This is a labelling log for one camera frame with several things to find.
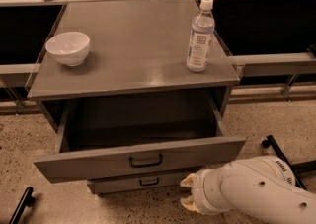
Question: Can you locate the black top drawer handle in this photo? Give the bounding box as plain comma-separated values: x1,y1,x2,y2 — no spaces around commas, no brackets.
129,154,163,169

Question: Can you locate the black base leg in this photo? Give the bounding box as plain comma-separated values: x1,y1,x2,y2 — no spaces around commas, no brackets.
9,187,36,224
262,135,316,189

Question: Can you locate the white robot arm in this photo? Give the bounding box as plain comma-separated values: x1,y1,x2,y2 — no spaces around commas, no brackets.
180,156,316,224

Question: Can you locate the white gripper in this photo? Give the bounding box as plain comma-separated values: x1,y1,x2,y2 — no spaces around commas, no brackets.
180,169,232,215

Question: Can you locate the grey drawer cabinet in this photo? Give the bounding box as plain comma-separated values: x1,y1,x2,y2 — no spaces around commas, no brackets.
27,0,241,133

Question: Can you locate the white ceramic bowl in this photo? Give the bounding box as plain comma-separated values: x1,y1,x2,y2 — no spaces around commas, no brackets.
45,32,90,67

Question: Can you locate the clear plastic water bottle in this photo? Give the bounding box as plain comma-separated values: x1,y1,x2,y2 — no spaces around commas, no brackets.
187,0,215,72

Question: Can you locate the grey lower drawer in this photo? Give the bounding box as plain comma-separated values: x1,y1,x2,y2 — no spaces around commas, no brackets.
87,169,192,195

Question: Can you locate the black right base leg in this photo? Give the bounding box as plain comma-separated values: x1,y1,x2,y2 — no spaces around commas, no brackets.
262,135,316,189

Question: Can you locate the black drawer handle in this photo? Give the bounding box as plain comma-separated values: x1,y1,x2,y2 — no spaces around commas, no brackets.
139,178,160,187
129,154,163,169

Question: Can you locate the black lower drawer handle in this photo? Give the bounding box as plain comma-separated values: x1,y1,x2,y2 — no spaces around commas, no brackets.
139,178,160,187

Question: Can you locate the grey drawer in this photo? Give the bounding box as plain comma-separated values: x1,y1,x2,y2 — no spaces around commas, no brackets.
87,169,192,195
34,91,245,183

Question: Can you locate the black left base leg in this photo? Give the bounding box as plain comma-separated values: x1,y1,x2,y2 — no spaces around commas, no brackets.
9,187,36,224

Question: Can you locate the grey top drawer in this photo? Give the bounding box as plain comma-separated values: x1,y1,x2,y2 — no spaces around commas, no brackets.
34,91,245,183

